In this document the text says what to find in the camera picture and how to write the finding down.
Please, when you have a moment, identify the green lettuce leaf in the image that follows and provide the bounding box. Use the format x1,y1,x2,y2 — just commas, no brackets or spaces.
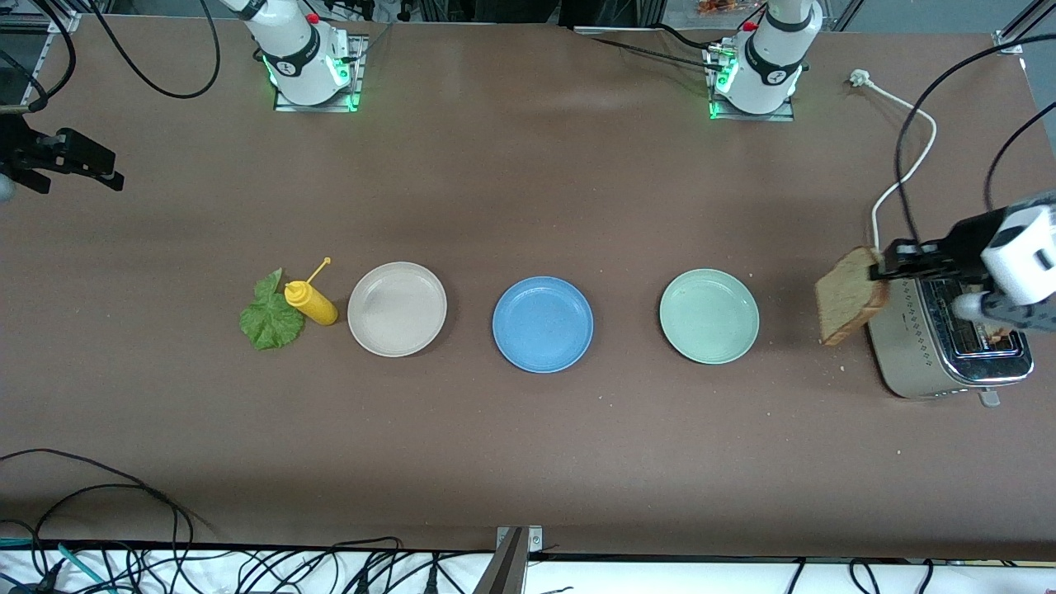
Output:
239,268,306,351

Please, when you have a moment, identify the yellow mustard squeeze bottle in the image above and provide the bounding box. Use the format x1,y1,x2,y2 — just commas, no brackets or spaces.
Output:
284,257,339,327

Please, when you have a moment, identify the light green round plate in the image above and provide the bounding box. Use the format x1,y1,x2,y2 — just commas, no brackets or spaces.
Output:
658,268,761,365

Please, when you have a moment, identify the beige round plate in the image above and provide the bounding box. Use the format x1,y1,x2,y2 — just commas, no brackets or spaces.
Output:
346,262,448,358

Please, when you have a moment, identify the blue round plate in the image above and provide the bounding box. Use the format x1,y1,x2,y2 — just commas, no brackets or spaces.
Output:
492,276,595,374

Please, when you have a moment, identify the beige chrome toaster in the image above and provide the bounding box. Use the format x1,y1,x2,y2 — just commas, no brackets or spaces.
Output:
865,276,1035,408

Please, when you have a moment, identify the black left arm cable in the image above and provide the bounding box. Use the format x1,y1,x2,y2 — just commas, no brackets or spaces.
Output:
985,103,1056,211
895,33,1056,244

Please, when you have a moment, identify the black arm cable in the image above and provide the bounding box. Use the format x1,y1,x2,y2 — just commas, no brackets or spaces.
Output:
0,0,75,114
895,33,1056,244
985,103,1056,211
81,0,221,100

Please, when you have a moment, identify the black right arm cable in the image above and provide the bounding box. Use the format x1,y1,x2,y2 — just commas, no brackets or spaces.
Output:
81,0,221,100
0,0,75,114

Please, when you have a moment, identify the aluminium frame profile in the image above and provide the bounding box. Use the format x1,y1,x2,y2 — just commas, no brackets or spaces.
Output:
0,0,83,34
994,0,1056,54

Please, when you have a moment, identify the white toaster power cord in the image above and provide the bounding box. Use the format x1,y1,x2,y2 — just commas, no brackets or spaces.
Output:
850,69,938,252

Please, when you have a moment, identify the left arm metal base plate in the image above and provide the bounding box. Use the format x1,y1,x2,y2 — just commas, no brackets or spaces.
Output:
708,37,795,122

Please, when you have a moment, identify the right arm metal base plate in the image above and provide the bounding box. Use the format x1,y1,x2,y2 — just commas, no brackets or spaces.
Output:
274,33,368,113

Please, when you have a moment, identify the black looped cable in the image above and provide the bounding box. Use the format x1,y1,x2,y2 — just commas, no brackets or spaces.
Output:
37,484,180,570
0,448,195,570

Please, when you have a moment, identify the black table cable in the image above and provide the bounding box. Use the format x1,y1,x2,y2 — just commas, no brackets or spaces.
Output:
590,37,720,71
652,23,735,54

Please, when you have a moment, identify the teal cable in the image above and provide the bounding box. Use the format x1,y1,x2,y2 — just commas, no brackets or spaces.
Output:
0,538,116,594

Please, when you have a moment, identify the metal frame bracket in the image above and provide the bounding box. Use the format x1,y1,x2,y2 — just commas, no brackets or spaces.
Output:
473,526,544,594

